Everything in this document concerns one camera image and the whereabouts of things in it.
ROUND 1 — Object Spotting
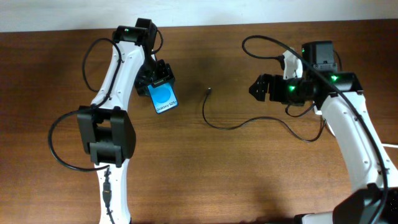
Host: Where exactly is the white power strip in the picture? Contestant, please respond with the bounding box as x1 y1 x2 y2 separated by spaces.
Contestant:
313 106 335 136

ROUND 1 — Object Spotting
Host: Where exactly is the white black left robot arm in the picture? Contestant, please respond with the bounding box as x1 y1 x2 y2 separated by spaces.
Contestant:
77 18 178 223

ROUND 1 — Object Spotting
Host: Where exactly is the blue Galaxy smartphone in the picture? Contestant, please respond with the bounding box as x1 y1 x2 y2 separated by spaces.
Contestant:
148 83 178 114

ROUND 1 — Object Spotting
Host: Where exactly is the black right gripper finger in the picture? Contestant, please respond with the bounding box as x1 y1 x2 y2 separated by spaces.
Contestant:
252 74 271 87
249 83 268 101

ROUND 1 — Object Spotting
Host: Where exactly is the black USB charging cable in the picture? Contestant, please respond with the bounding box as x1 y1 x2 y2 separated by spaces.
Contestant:
201 87 326 144

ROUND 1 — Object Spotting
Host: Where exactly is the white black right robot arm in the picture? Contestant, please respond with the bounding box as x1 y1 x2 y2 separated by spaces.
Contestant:
249 40 397 223

